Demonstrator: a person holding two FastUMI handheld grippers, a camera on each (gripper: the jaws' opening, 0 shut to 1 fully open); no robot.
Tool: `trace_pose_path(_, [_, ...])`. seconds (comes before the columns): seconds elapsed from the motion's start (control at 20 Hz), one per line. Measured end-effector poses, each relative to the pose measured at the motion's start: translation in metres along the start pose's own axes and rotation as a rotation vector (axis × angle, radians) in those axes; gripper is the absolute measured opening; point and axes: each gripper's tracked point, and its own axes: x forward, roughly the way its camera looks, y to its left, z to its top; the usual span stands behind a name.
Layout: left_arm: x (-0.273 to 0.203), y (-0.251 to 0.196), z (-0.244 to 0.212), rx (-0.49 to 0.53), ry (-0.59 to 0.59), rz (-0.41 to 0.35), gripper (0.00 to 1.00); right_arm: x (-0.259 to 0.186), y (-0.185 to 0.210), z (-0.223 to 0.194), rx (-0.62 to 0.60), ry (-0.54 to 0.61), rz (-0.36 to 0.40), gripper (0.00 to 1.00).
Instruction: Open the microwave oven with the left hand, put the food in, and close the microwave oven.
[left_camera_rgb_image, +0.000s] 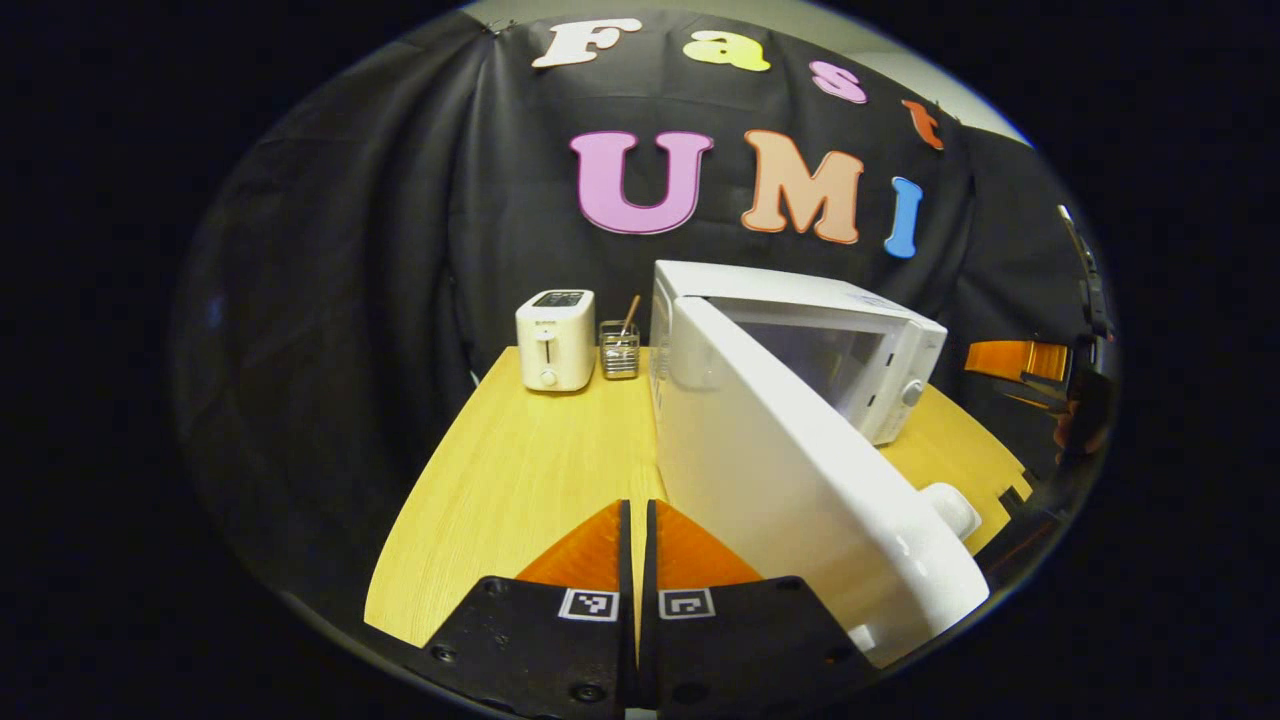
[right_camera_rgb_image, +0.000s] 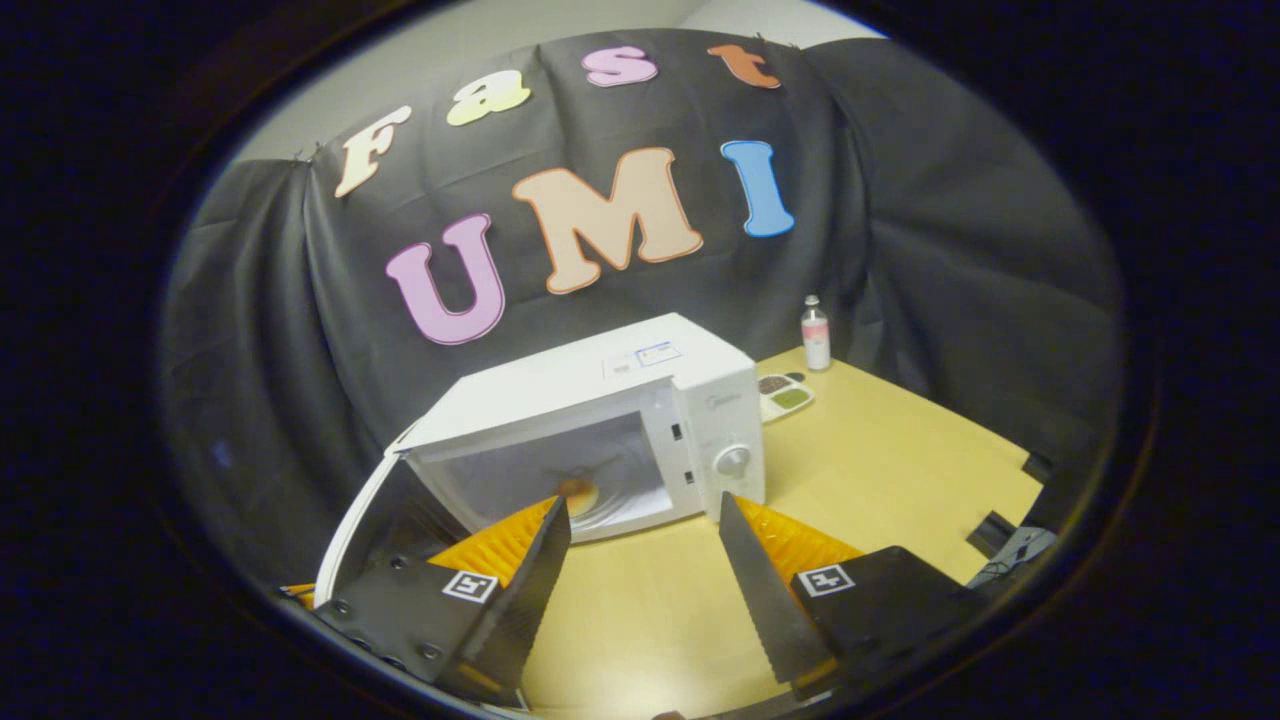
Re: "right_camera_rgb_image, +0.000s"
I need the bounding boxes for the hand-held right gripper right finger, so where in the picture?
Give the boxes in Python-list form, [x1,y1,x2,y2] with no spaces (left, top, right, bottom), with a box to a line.
[717,491,989,701]

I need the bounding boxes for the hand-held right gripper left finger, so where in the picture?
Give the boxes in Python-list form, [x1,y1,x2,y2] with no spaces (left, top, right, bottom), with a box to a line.
[312,495,573,709]

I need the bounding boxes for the white microwave oven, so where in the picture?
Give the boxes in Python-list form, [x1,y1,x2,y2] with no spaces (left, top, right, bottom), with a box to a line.
[313,312,768,606]

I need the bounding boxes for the divided snack tray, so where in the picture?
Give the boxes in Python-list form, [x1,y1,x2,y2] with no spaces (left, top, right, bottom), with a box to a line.
[757,373,816,424]

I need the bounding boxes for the small clear bottle pink label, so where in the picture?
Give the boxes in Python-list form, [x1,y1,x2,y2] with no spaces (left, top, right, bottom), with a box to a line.
[800,294,832,373]

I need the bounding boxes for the grey device with cables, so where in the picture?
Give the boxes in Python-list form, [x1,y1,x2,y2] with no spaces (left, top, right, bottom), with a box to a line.
[965,525,1059,591]

